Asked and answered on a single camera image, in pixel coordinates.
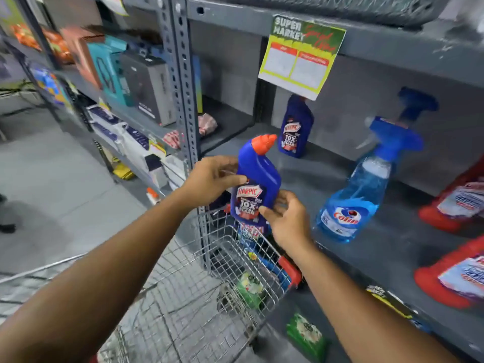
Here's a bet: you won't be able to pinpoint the person's left hand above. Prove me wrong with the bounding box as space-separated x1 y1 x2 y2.
181 155 249 220

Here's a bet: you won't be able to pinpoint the person's right hand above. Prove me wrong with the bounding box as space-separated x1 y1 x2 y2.
258 190 315 258

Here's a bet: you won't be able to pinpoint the blue toilet cleaner bottle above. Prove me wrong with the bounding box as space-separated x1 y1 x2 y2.
278 95 315 159
229 134 282 238
236 222 274 254

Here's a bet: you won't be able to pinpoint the person's right forearm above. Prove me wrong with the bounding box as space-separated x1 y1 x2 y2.
290 241 461 363

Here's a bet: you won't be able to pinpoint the person's left forearm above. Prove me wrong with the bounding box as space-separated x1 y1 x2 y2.
0 188 198 363

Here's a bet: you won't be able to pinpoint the blue packet with yellow print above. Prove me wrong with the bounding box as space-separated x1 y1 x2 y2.
247 252 292 292

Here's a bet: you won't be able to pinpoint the red white cloth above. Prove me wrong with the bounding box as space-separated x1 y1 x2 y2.
163 113 219 150

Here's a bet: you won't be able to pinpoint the green packet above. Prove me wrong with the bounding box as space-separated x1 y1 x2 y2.
286 313 329 362
235 271 266 310

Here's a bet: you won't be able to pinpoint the blue glass cleaner spray bottle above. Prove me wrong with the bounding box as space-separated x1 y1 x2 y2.
314 116 424 245

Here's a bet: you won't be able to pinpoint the white and navy box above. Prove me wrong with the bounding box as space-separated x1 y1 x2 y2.
91 122 125 155
86 104 122 127
120 125 152 172

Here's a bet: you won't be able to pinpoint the grey cardboard box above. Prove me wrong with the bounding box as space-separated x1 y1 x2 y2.
120 52 177 127

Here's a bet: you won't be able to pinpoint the green yellow price sign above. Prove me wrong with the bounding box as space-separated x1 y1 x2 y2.
258 14 347 102

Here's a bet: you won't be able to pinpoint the yellow black shelf label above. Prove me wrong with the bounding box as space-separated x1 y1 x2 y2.
365 285 418 319

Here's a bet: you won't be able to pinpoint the teal cardboard box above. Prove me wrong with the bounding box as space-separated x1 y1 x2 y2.
87 35 134 107

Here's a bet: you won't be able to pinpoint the red cleaner bottle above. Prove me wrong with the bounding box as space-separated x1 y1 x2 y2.
418 156 484 234
414 236 484 310

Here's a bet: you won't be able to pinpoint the grey metal shelving unit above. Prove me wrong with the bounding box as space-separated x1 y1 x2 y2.
0 0 484 363

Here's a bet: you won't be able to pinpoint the brown cardboard box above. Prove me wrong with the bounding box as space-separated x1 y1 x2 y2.
60 25 106 90

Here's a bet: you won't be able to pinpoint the blue toy packet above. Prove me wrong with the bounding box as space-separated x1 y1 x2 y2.
29 65 73 111

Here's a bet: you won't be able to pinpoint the orange snack packets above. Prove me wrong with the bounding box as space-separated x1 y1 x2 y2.
11 23 74 65

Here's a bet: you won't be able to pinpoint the metal wire shopping cart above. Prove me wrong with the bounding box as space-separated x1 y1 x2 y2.
0 205 303 363

